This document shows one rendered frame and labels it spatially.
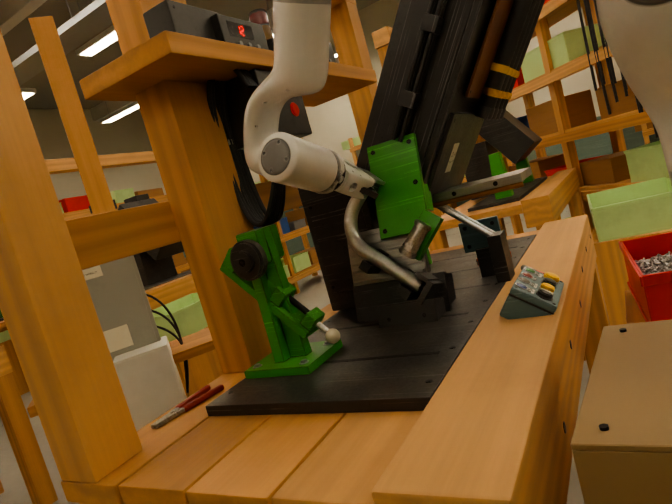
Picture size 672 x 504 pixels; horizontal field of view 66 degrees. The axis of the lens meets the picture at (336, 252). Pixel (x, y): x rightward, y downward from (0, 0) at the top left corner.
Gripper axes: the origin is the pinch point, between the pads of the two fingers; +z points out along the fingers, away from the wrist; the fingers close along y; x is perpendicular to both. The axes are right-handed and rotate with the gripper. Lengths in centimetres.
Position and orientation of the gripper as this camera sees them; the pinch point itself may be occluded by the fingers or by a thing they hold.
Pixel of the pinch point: (365, 184)
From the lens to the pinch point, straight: 112.5
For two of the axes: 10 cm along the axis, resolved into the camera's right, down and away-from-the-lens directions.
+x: -5.0, 8.2, 2.7
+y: -7.0, -5.7, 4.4
